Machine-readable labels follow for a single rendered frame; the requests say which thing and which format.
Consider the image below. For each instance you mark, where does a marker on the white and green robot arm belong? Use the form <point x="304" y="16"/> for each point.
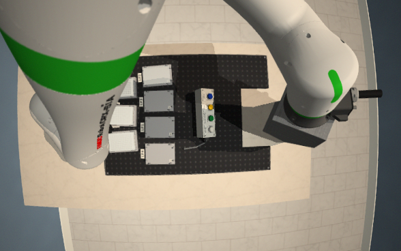
<point x="78" y="56"/>

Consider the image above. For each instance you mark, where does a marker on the grey angled control panel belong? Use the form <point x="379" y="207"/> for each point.
<point x="205" y="115"/>

